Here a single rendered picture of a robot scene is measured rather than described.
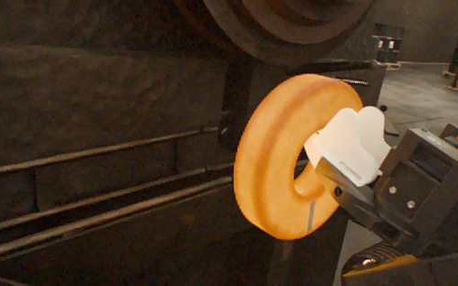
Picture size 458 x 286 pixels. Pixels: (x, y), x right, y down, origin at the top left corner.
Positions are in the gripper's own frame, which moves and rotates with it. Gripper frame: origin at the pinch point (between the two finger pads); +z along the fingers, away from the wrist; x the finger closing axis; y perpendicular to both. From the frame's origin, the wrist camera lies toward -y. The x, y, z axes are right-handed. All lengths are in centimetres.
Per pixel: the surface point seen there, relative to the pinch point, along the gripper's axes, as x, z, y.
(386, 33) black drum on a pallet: -925, 487, -137
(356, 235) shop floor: -144, 39, -98
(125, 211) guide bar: 7.9, 13.8, -19.4
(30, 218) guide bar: 16.9, 19.2, -22.8
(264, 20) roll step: -8.9, 18.9, 4.6
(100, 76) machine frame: 7.4, 27.2, -8.1
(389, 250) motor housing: -47, 0, -32
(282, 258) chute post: -24.7, 8.5, -34.9
